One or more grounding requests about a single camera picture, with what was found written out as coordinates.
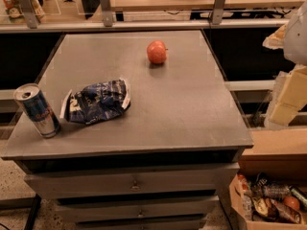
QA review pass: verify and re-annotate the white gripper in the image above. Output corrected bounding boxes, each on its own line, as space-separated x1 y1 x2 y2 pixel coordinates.
263 1 307 129

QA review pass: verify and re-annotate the cardboard box of snacks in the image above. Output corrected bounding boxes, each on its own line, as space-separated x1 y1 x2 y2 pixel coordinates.
229 173 307 230

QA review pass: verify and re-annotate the metal railing with glass panels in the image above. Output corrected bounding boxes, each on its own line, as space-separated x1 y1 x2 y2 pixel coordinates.
0 0 306 34

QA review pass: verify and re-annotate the colourful box behind glass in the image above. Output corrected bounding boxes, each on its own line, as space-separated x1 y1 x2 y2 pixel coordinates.
0 0 46 25

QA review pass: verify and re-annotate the grey drawer cabinet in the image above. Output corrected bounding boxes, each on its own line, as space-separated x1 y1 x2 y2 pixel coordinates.
3 30 252 230

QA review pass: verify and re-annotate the blue crumpled chip bag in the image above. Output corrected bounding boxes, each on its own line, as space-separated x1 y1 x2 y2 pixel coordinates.
59 79 130 125

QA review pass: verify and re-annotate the blue silver energy drink can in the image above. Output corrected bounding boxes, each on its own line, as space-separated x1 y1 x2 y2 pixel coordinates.
13 83 60 138

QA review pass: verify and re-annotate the red apple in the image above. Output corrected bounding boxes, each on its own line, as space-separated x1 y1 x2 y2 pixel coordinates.
147 40 167 64

